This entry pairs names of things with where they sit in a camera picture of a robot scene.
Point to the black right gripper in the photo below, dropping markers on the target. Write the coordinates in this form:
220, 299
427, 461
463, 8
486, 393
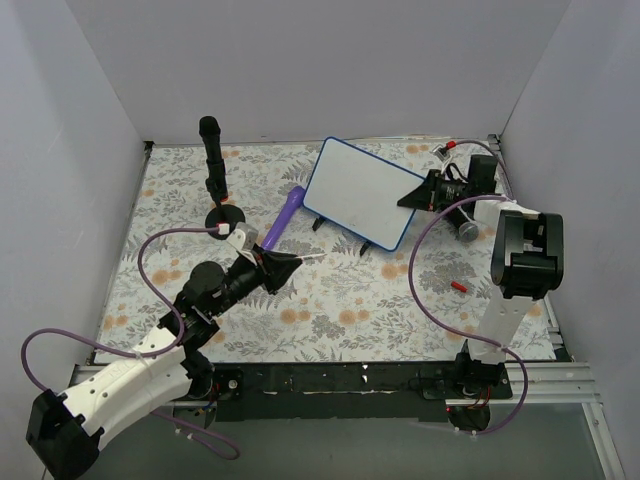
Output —
431, 190

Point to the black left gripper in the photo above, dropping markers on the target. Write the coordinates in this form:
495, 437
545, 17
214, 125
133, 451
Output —
267, 272

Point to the red white marker pen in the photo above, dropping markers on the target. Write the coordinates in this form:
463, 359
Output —
311, 257

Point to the blue framed whiteboard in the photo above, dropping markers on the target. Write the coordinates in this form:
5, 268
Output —
359, 191

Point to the red marker cap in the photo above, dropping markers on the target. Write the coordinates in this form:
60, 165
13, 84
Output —
459, 287

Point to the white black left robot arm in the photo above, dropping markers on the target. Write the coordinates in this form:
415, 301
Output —
67, 430

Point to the black round microphone stand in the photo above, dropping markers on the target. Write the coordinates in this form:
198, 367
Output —
225, 217

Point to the black microphone on stand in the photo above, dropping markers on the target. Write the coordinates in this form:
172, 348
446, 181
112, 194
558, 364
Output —
210, 132

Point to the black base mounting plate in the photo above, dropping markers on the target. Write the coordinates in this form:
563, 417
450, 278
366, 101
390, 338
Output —
343, 390

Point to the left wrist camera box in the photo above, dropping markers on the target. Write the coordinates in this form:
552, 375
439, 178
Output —
242, 239

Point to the black wire whiteboard stand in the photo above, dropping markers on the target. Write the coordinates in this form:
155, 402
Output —
350, 244

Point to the aluminium front rail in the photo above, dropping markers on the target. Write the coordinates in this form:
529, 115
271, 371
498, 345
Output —
548, 382

